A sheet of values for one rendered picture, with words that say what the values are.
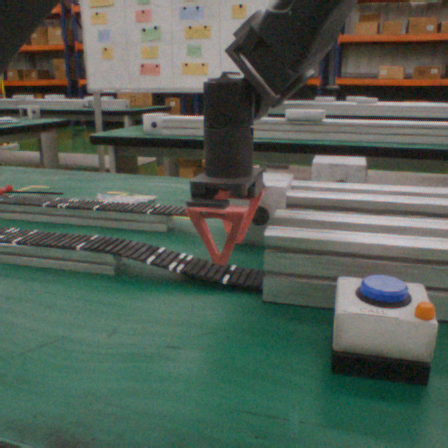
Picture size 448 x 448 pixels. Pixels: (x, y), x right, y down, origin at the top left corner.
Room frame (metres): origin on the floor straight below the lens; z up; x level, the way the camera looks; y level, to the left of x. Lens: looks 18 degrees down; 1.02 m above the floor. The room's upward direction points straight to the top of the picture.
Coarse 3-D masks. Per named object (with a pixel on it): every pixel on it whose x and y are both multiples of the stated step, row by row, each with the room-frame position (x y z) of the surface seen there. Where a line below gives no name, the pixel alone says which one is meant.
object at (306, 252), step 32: (288, 224) 0.54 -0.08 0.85; (320, 224) 0.53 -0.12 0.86; (352, 224) 0.52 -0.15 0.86; (384, 224) 0.51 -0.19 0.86; (416, 224) 0.51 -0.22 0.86; (288, 256) 0.47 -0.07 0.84; (320, 256) 0.46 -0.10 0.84; (352, 256) 0.46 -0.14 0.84; (384, 256) 0.45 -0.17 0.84; (416, 256) 0.44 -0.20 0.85; (288, 288) 0.47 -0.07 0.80; (320, 288) 0.46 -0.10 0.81
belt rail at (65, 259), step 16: (0, 256) 0.60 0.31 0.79; (16, 256) 0.59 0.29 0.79; (32, 256) 0.59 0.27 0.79; (48, 256) 0.58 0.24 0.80; (64, 256) 0.57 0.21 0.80; (80, 256) 0.56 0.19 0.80; (96, 256) 0.56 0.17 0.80; (112, 256) 0.55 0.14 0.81; (96, 272) 0.56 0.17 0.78; (112, 272) 0.55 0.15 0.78
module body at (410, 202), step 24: (288, 192) 0.66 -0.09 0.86; (312, 192) 0.66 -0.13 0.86; (336, 192) 0.71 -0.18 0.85; (360, 192) 0.70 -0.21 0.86; (384, 192) 0.69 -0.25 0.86; (408, 192) 0.69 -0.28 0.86; (432, 192) 0.68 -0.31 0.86; (384, 216) 0.62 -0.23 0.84; (408, 216) 0.62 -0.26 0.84; (432, 216) 0.62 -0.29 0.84
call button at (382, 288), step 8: (368, 280) 0.37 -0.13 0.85; (376, 280) 0.37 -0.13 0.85; (384, 280) 0.37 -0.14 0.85; (392, 280) 0.37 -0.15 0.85; (400, 280) 0.37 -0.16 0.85; (368, 288) 0.36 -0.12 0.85; (376, 288) 0.36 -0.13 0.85; (384, 288) 0.36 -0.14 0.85; (392, 288) 0.36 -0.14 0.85; (400, 288) 0.36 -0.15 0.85; (368, 296) 0.36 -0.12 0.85; (376, 296) 0.35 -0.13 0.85; (384, 296) 0.35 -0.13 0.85; (392, 296) 0.35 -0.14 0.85; (400, 296) 0.35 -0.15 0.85
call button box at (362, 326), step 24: (360, 288) 0.38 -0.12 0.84; (408, 288) 0.38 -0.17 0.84; (336, 312) 0.34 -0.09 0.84; (360, 312) 0.34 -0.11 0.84; (384, 312) 0.34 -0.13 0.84; (408, 312) 0.34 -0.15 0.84; (336, 336) 0.34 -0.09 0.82; (360, 336) 0.33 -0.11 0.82; (384, 336) 0.33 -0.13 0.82; (408, 336) 0.32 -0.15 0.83; (432, 336) 0.32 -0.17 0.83; (336, 360) 0.34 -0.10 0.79; (360, 360) 0.33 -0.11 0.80; (384, 360) 0.33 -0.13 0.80; (408, 360) 0.33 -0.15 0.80
